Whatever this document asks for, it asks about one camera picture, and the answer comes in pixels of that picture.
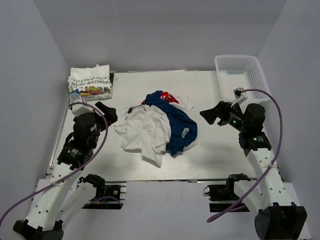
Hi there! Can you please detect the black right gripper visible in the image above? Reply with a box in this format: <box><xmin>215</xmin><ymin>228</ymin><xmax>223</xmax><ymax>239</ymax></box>
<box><xmin>199</xmin><ymin>100</ymin><xmax>248</xmax><ymax>132</ymax></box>

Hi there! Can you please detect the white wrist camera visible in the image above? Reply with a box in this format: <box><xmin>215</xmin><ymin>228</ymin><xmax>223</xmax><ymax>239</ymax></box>
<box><xmin>231</xmin><ymin>87</ymin><xmax>248</xmax><ymax>108</ymax></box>
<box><xmin>68</xmin><ymin>100</ymin><xmax>93</xmax><ymax>117</ymax></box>

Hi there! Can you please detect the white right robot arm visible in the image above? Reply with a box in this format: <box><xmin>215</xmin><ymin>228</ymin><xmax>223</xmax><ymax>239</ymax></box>
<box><xmin>199</xmin><ymin>101</ymin><xmax>307</xmax><ymax>240</ymax></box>

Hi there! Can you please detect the folded white cartoon t shirt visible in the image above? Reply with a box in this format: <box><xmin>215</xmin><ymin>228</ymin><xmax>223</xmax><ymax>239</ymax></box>
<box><xmin>67</xmin><ymin>64</ymin><xmax>114</xmax><ymax>102</ymax></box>

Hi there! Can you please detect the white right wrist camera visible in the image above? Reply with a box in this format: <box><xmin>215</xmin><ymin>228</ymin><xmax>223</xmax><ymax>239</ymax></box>
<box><xmin>231</xmin><ymin>87</ymin><xmax>248</xmax><ymax>108</ymax></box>

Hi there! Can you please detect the white red print t shirt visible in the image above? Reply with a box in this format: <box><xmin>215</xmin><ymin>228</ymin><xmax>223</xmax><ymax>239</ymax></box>
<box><xmin>114</xmin><ymin>95</ymin><xmax>193</xmax><ymax>167</ymax></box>

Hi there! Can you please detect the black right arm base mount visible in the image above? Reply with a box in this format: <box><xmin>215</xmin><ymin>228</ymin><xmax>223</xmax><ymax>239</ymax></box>
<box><xmin>203</xmin><ymin>173</ymin><xmax>251</xmax><ymax>213</ymax></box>

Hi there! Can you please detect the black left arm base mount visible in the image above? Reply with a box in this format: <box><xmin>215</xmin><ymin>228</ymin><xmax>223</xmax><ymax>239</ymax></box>
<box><xmin>77</xmin><ymin>174</ymin><xmax>125</xmax><ymax>210</ymax></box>

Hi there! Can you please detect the white plastic basket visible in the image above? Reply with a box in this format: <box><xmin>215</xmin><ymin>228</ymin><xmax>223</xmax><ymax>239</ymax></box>
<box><xmin>214</xmin><ymin>55</ymin><xmax>270</xmax><ymax>102</ymax></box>

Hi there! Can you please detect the blue t shirt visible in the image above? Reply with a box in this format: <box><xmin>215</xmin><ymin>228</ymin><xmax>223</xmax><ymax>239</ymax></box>
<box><xmin>143</xmin><ymin>90</ymin><xmax>198</xmax><ymax>156</ymax></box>

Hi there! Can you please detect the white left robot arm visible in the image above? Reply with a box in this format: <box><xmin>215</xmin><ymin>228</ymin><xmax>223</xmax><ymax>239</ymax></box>
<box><xmin>13</xmin><ymin>101</ymin><xmax>118</xmax><ymax>240</ymax></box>

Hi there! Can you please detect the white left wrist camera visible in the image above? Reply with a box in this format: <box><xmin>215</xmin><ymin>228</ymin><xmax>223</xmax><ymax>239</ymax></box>
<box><xmin>68</xmin><ymin>100</ymin><xmax>93</xmax><ymax>117</ymax></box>

